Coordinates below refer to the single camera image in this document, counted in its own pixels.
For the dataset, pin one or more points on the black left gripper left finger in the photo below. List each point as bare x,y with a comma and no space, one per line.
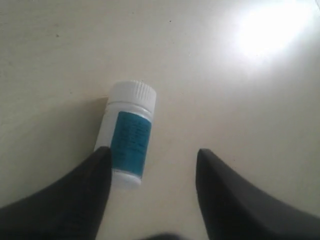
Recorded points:
71,208

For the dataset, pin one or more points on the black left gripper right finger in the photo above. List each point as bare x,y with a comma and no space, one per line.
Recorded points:
232,208

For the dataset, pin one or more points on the white blue pill bottle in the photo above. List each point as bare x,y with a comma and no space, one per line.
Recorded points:
126,128

